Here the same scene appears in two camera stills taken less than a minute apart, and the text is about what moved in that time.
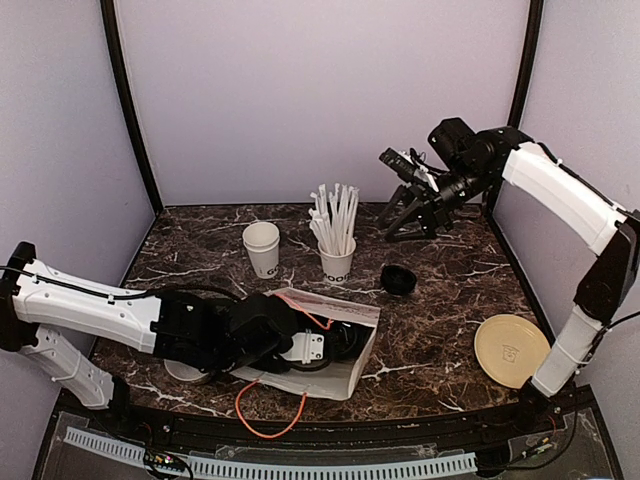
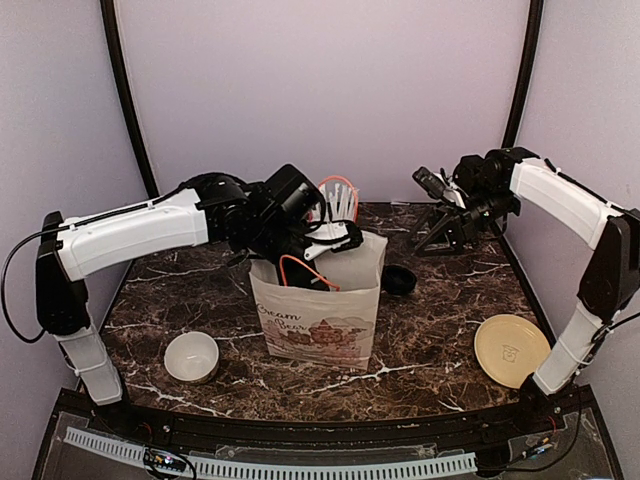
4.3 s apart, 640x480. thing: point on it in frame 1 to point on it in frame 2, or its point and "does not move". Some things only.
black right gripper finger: (414, 224) to (447, 236)
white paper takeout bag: (339, 379) to (325, 327)
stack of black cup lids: (397, 280) does not move
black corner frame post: (116, 51) does not move
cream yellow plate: (510, 348) does not move
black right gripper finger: (397, 206) to (431, 218)
